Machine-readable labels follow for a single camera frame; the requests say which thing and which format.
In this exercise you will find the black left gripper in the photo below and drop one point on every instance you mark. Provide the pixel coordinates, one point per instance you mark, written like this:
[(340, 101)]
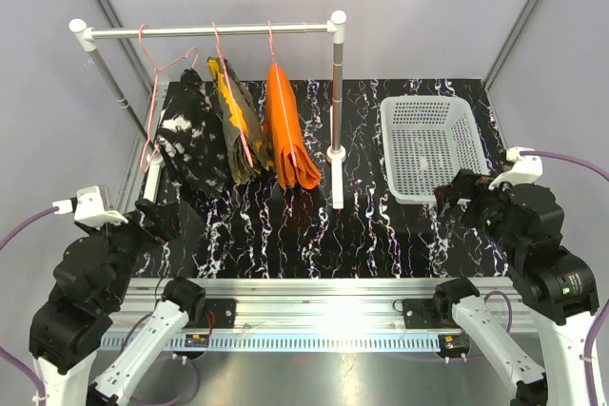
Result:
[(166, 223)]

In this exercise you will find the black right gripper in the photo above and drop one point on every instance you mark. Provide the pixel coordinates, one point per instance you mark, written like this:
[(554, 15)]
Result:
[(466, 184)]

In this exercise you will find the orange trousers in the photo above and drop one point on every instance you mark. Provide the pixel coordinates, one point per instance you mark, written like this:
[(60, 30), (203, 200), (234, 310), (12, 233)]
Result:
[(282, 124)]

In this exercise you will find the pink hanger with orange trousers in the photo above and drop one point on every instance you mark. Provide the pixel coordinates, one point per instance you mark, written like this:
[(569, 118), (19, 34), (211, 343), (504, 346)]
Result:
[(281, 93)]

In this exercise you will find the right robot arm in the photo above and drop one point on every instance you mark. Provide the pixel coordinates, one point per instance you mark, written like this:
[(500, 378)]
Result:
[(558, 288)]

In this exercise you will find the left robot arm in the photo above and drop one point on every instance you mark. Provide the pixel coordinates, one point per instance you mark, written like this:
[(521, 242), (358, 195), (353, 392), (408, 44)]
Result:
[(91, 283)]

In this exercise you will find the pink hanger with black trousers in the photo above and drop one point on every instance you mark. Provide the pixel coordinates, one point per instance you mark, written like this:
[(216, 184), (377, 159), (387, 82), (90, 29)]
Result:
[(150, 148)]

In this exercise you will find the black white patterned trousers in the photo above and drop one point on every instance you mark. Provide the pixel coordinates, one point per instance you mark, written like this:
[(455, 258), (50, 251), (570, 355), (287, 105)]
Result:
[(191, 139)]

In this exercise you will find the camouflage yellow trousers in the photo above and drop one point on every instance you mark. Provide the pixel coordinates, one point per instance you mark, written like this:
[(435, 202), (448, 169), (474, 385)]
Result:
[(258, 142)]

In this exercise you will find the pink hanger with camouflage trousers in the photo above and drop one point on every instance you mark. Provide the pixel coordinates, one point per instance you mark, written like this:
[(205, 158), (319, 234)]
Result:
[(231, 98)]

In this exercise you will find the white plastic basket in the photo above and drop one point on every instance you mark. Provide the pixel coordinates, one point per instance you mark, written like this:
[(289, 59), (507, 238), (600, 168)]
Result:
[(427, 140)]

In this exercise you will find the black marble pattern mat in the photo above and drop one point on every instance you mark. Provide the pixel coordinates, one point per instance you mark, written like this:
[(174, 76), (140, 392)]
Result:
[(260, 231)]

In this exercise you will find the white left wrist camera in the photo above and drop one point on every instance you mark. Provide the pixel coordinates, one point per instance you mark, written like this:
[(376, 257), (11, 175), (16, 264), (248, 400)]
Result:
[(91, 207)]

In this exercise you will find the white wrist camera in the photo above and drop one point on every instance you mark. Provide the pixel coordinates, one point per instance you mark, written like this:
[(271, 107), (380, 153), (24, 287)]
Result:
[(526, 168), (91, 207)]

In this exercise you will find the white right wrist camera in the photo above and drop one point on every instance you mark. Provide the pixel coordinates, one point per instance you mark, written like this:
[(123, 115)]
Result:
[(526, 168)]

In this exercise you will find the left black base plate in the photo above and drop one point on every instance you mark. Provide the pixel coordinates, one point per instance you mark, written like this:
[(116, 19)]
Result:
[(220, 312)]

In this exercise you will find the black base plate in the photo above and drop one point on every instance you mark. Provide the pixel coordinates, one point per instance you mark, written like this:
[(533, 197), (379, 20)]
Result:
[(220, 312), (418, 314)]

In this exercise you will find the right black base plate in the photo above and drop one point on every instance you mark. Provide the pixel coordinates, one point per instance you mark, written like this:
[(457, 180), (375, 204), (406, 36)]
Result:
[(418, 314)]

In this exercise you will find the aluminium mounting rail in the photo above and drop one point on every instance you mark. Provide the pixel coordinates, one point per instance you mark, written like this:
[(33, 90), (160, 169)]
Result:
[(334, 307)]

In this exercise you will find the white slotted cable duct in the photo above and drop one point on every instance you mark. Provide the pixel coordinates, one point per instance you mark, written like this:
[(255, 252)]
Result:
[(293, 343)]

